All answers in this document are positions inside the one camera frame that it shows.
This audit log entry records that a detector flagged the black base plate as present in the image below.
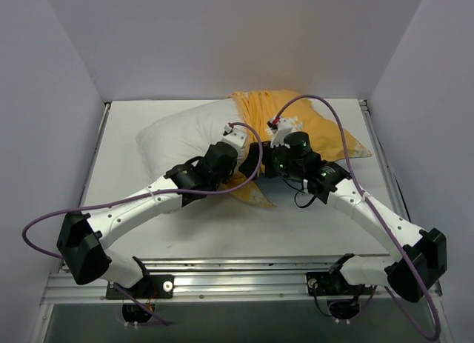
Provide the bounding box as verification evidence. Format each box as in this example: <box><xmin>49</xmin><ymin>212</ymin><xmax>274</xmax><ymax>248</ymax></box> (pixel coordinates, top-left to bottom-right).
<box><xmin>305</xmin><ymin>271</ymin><xmax>372</xmax><ymax>296</ymax></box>
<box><xmin>118</xmin><ymin>274</ymin><xmax>175</xmax><ymax>299</ymax></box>

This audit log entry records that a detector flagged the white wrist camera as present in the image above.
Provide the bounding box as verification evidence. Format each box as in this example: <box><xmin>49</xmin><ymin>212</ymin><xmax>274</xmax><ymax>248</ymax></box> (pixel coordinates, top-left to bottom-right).
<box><xmin>221</xmin><ymin>124</ymin><xmax>247</xmax><ymax>152</ymax></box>
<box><xmin>267</xmin><ymin>116</ymin><xmax>294</xmax><ymax>148</ymax></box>

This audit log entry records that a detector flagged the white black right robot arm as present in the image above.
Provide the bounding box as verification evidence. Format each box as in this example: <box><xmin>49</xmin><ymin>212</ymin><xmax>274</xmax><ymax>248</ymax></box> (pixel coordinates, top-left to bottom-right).
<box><xmin>264</xmin><ymin>131</ymin><xmax>447</xmax><ymax>303</ymax></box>

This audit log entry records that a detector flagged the yellow printed pillowcase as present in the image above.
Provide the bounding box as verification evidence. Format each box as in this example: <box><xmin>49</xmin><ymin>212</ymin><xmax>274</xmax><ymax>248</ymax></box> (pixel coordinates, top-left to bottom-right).
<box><xmin>218</xmin><ymin>87</ymin><xmax>373</xmax><ymax>209</ymax></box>

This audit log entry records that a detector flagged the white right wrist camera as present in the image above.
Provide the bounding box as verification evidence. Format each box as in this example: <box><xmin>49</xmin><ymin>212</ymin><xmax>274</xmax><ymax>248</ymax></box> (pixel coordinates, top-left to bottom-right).
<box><xmin>267</xmin><ymin>116</ymin><xmax>294</xmax><ymax>148</ymax></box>

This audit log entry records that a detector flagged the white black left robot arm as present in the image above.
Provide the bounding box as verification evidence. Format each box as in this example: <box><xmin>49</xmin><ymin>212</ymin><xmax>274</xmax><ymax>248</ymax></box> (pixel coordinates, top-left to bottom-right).
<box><xmin>57</xmin><ymin>141</ymin><xmax>238</xmax><ymax>298</ymax></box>

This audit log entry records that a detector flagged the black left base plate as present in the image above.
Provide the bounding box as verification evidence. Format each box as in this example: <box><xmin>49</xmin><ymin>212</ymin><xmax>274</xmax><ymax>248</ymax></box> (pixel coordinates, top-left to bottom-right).
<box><xmin>118</xmin><ymin>274</ymin><xmax>175</xmax><ymax>299</ymax></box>

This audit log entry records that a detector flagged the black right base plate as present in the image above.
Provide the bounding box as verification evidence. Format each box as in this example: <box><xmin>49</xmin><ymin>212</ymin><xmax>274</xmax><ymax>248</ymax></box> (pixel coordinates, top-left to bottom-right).
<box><xmin>305</xmin><ymin>271</ymin><xmax>372</xmax><ymax>296</ymax></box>

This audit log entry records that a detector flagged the thin black right cable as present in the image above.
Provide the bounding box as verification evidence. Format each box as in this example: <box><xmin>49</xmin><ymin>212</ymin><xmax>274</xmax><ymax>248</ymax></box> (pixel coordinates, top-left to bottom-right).
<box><xmin>294</xmin><ymin>182</ymin><xmax>319</xmax><ymax>210</ymax></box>

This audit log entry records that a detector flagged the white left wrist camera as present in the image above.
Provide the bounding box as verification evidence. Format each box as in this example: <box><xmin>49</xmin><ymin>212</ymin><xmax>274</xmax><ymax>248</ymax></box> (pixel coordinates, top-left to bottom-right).
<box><xmin>221</xmin><ymin>124</ymin><xmax>247</xmax><ymax>152</ymax></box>

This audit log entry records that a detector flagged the white pillow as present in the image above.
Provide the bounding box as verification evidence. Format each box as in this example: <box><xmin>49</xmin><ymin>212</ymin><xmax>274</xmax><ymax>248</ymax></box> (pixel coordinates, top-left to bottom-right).
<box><xmin>136</xmin><ymin>99</ymin><xmax>242</xmax><ymax>179</ymax></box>

